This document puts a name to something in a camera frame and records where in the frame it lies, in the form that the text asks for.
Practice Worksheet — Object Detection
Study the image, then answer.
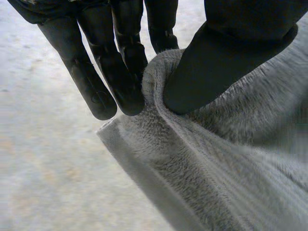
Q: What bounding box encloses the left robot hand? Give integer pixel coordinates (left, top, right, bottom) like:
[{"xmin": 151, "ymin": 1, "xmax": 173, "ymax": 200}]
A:
[{"xmin": 7, "ymin": 0, "xmax": 308, "ymax": 121}]

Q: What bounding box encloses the grey towel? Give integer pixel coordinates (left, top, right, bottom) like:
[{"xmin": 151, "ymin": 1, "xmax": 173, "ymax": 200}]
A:
[{"xmin": 96, "ymin": 16, "xmax": 308, "ymax": 231}]

